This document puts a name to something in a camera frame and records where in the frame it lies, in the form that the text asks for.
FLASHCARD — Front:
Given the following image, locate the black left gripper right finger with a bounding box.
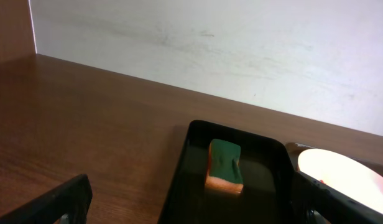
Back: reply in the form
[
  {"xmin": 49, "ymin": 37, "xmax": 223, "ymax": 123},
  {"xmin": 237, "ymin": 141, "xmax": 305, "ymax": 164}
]
[{"xmin": 290, "ymin": 172, "xmax": 383, "ymax": 224}]

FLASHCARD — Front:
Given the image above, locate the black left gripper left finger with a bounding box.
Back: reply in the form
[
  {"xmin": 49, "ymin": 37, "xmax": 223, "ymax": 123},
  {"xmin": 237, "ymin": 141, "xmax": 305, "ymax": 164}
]
[{"xmin": 0, "ymin": 174, "xmax": 93, "ymax": 224}]

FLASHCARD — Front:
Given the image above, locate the white plate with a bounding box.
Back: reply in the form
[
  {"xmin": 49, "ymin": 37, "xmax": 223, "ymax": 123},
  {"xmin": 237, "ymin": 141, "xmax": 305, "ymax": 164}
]
[{"xmin": 298, "ymin": 149, "xmax": 383, "ymax": 214}]

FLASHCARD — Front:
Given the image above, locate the green orange sponge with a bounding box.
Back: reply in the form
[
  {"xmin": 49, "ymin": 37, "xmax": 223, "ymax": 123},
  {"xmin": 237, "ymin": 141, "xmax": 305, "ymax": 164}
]
[{"xmin": 205, "ymin": 139, "xmax": 244, "ymax": 194}]

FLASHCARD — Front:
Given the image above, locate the small black tray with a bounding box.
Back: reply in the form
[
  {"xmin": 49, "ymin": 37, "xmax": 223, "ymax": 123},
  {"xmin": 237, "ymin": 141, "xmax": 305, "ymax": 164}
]
[{"xmin": 159, "ymin": 120, "xmax": 296, "ymax": 223}]

